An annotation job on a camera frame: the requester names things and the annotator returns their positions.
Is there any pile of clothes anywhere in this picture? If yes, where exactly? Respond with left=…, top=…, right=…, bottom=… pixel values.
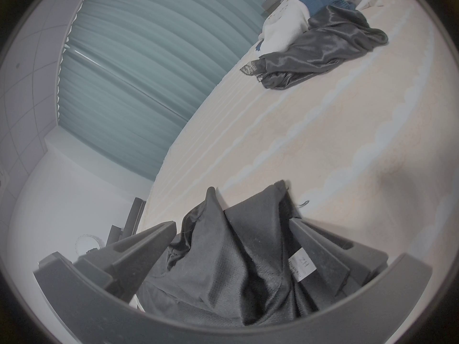
left=240, top=0, right=389, bottom=90

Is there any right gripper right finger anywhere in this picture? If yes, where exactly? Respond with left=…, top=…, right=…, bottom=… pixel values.
left=289, top=218, right=389, bottom=296

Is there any blue-green curtain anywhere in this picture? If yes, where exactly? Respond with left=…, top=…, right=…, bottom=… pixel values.
left=57, top=49, right=191, bottom=183
left=70, top=0, right=268, bottom=121

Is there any white printed pillow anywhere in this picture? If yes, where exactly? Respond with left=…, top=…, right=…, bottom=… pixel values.
left=265, top=0, right=300, bottom=22

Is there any black chest of drawers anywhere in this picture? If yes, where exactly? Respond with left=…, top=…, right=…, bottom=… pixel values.
left=106, top=197, right=146, bottom=250

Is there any bed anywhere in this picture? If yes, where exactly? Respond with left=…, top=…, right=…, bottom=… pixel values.
left=134, top=0, right=459, bottom=314

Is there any black T-shirt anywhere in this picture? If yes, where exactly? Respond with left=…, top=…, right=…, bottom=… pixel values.
left=136, top=180, right=354, bottom=327

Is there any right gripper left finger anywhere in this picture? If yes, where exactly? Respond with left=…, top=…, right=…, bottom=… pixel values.
left=73, top=221, right=178, bottom=302

